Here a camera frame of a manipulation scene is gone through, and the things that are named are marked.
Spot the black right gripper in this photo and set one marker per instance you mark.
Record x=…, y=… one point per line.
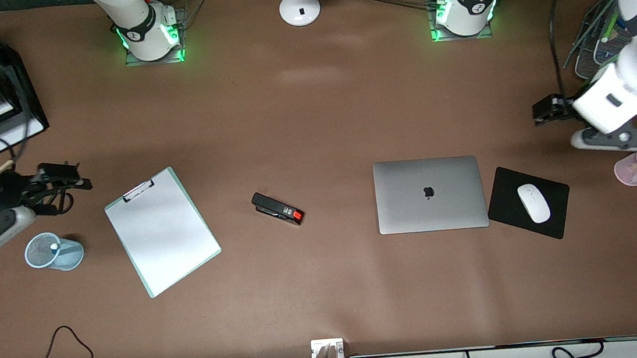
x=4, y=190

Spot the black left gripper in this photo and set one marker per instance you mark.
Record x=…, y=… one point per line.
x=551, y=108

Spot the blue marker white cap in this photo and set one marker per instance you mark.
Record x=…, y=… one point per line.
x=54, y=246

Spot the silver laptop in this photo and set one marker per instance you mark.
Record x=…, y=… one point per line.
x=431, y=191

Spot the green marker white tip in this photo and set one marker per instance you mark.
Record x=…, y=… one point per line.
x=608, y=28

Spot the black blue scissors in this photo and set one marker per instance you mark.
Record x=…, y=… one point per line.
x=66, y=212

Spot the mint green clipboard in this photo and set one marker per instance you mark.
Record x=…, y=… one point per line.
x=138, y=189

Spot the light blue mesh cup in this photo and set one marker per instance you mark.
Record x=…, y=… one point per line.
x=72, y=256

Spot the black stacked letter tray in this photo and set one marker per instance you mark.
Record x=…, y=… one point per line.
x=24, y=96

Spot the white computer mouse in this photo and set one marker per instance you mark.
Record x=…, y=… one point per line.
x=533, y=203

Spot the black mouse pad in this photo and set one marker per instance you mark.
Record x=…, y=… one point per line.
x=508, y=207

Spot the white paper sheet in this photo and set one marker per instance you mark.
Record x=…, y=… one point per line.
x=172, y=240

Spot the black stapler red end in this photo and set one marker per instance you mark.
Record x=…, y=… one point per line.
x=274, y=208

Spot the white mounting bracket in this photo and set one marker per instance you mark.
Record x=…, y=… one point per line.
x=318, y=345

